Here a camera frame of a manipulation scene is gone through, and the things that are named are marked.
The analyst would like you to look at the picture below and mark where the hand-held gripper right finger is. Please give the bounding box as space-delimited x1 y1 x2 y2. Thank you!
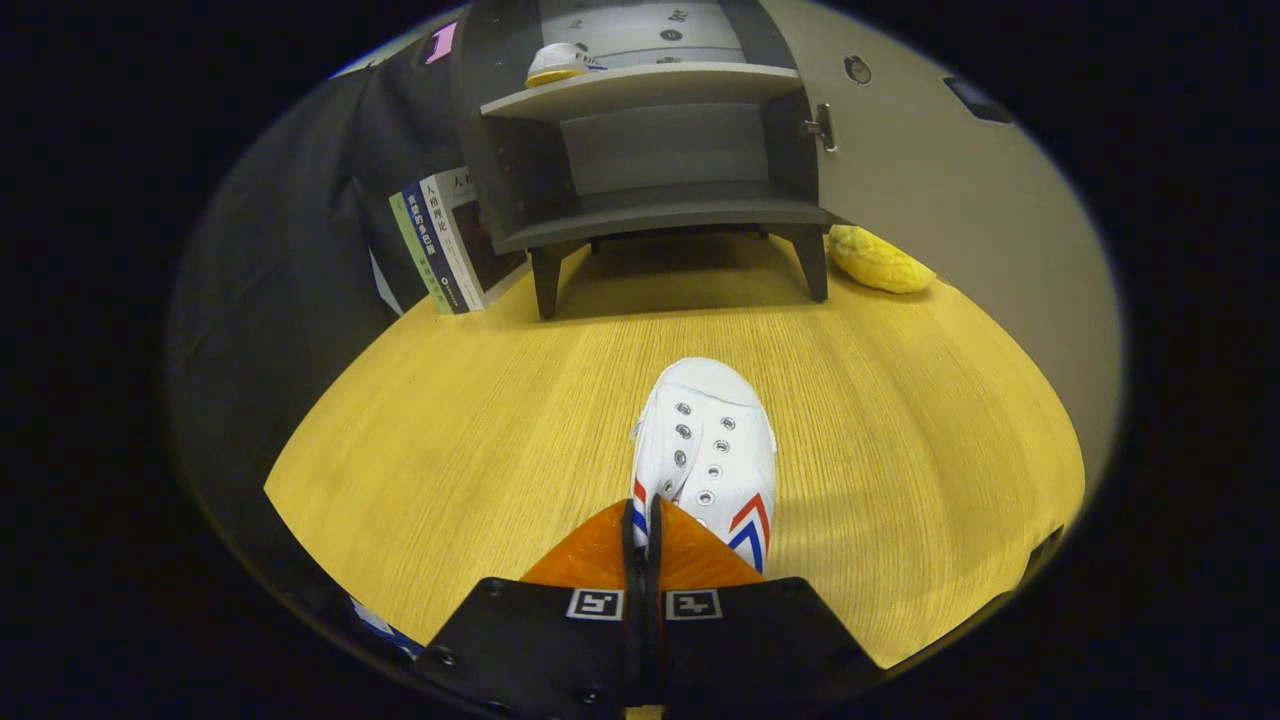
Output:
645 495 886 720

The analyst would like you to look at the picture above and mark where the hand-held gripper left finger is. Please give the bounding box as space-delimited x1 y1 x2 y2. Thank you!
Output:
412 498 651 720

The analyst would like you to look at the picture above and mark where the white shoe with striped sides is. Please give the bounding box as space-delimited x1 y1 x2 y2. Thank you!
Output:
630 357 778 576

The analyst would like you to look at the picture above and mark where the dark grey shoe cabinet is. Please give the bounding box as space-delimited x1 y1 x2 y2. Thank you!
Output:
450 0 837 321

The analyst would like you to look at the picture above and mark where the beige shoe cabinet door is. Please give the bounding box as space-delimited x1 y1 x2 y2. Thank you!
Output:
765 0 1126 491

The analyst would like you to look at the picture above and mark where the white shoe with yellow sole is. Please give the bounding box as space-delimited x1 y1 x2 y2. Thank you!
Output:
525 42 608 89

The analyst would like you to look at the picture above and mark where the white and blue item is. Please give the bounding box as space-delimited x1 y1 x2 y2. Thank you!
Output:
350 598 423 661

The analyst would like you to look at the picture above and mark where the white card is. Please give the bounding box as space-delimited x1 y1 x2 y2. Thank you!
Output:
368 248 403 318

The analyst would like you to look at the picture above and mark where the white book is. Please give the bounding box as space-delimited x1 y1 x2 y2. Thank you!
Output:
420 167 531 311

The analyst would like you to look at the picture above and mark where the yellow plush bun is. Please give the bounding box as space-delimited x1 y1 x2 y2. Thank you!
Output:
828 224 938 295

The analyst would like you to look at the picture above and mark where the blue book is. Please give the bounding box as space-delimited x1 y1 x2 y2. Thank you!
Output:
402 180 473 316

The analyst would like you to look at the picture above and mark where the black backdrop cloth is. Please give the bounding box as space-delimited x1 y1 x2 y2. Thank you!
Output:
165 20 483 641

